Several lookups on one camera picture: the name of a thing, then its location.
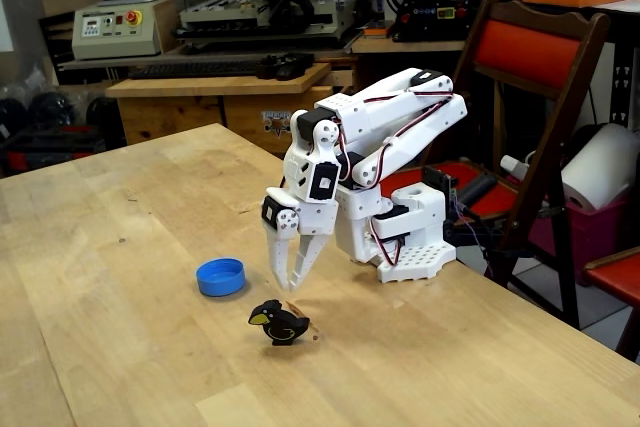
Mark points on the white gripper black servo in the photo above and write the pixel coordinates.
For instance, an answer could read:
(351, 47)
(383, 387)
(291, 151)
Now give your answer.
(311, 219)

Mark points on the black wooden bird toy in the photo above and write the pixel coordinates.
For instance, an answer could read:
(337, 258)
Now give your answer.
(280, 328)

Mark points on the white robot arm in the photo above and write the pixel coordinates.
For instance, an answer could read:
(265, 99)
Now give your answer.
(400, 112)

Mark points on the blue round shallow box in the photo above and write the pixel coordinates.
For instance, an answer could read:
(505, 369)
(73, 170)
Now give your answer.
(220, 286)

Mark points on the beige control box red button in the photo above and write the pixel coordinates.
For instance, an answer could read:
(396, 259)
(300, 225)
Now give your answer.
(115, 42)

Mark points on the black controller board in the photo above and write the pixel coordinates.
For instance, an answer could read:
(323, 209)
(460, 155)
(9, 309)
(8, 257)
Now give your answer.
(437, 179)

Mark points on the wooden workbench cabinet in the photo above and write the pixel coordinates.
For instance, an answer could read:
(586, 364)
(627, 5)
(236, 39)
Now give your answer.
(170, 117)

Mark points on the black cylinder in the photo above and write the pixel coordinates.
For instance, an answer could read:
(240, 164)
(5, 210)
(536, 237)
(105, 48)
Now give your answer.
(475, 188)

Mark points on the black keyboard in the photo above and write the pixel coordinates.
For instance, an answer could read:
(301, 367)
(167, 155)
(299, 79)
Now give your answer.
(190, 69)

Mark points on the white plug adapter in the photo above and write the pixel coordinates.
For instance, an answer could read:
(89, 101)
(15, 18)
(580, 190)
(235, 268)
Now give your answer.
(512, 165)

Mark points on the black helmet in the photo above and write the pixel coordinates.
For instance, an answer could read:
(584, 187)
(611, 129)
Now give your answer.
(12, 117)
(102, 114)
(50, 109)

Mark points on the red and black toolbox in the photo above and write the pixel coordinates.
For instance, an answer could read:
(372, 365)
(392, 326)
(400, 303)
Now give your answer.
(50, 147)

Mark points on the black machine round green table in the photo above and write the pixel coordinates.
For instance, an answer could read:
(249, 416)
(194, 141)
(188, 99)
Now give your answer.
(425, 14)

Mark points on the pink plastic bin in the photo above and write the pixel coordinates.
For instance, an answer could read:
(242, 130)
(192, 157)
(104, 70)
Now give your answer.
(595, 239)

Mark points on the wooden folding chair red cushions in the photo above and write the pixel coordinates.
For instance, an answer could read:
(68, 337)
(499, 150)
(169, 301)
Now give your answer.
(525, 52)

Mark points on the white paper towel roll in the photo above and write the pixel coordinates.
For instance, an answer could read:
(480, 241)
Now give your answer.
(600, 167)

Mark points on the red seat wooden chair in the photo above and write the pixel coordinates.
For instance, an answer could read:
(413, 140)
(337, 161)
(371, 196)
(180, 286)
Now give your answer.
(615, 277)

